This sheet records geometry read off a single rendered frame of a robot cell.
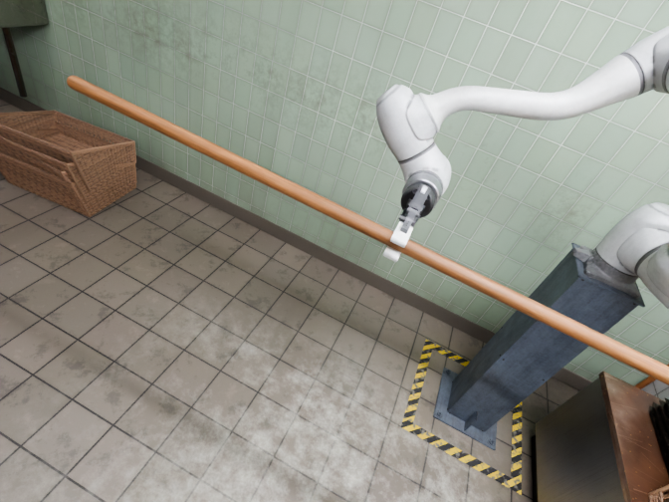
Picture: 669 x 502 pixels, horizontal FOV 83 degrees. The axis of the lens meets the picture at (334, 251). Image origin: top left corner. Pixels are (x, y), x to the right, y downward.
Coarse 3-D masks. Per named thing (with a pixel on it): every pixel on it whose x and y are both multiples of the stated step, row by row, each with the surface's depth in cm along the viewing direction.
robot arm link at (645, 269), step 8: (656, 248) 109; (664, 248) 103; (648, 256) 110; (656, 256) 104; (664, 256) 101; (640, 264) 112; (648, 264) 109; (656, 264) 103; (664, 264) 101; (640, 272) 113; (648, 272) 109; (656, 272) 104; (664, 272) 101; (648, 280) 110; (656, 280) 105; (664, 280) 102; (648, 288) 111; (656, 288) 107; (664, 288) 103; (656, 296) 109; (664, 296) 105; (664, 304) 106
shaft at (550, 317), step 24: (96, 96) 81; (144, 120) 79; (192, 144) 78; (216, 144) 78; (240, 168) 76; (264, 168) 76; (288, 192) 75; (312, 192) 75; (336, 216) 73; (360, 216) 73; (384, 240) 72; (408, 240) 72; (432, 264) 71; (456, 264) 71; (480, 288) 70; (504, 288) 69; (528, 312) 69; (552, 312) 68; (576, 336) 67; (600, 336) 67; (624, 360) 66; (648, 360) 66
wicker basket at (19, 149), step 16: (64, 128) 237; (0, 144) 197; (16, 144) 191; (96, 144) 237; (32, 160) 199; (48, 160) 192; (80, 176) 201; (96, 176) 212; (80, 192) 206; (96, 192) 217
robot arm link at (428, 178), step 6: (414, 174) 90; (420, 174) 89; (426, 174) 88; (432, 174) 89; (408, 180) 89; (414, 180) 87; (420, 180) 87; (426, 180) 86; (432, 180) 87; (438, 180) 89; (432, 186) 86; (438, 186) 88; (402, 192) 90; (438, 192) 87; (438, 198) 88
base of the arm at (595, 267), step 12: (576, 252) 130; (588, 252) 130; (588, 264) 128; (600, 264) 125; (588, 276) 125; (600, 276) 124; (612, 276) 123; (624, 276) 122; (624, 288) 123; (636, 288) 124
